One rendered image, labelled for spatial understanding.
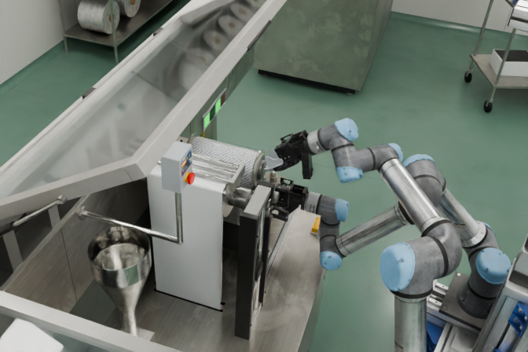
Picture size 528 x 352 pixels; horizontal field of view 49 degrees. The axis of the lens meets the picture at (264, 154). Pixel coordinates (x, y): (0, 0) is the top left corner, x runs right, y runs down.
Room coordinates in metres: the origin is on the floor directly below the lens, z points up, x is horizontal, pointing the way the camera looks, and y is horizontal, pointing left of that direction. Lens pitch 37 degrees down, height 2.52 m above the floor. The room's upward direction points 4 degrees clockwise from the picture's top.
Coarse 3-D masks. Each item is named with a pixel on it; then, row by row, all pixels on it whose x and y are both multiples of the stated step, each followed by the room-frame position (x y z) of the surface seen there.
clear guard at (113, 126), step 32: (224, 0) 1.79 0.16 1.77; (256, 0) 1.53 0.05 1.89; (192, 32) 1.53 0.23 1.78; (224, 32) 1.33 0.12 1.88; (160, 64) 1.32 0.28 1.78; (192, 64) 1.17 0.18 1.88; (128, 96) 1.16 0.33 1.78; (160, 96) 1.04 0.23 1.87; (64, 128) 1.15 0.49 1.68; (96, 128) 1.02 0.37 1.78; (128, 128) 0.92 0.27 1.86; (32, 160) 1.01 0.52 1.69; (64, 160) 0.90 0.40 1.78; (96, 160) 0.82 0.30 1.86; (0, 192) 0.88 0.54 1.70
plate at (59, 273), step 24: (240, 72) 2.36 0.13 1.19; (216, 96) 2.07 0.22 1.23; (192, 120) 1.84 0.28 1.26; (96, 192) 1.21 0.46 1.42; (120, 192) 1.32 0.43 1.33; (144, 192) 1.45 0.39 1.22; (72, 216) 1.10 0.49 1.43; (120, 216) 1.30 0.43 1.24; (48, 240) 1.00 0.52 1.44; (72, 240) 1.08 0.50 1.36; (48, 264) 0.98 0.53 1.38; (72, 264) 1.06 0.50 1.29; (24, 288) 0.89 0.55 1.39; (48, 288) 0.96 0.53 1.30; (72, 288) 1.04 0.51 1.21
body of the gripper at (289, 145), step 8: (296, 136) 1.54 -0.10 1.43; (304, 136) 1.52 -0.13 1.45; (280, 144) 1.54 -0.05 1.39; (288, 144) 1.53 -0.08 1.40; (296, 144) 1.52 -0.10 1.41; (304, 144) 1.50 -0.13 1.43; (280, 152) 1.52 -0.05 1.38; (288, 152) 1.51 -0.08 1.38; (296, 152) 1.52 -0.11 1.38; (312, 152) 1.49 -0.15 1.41; (288, 160) 1.51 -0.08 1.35; (296, 160) 1.50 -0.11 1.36
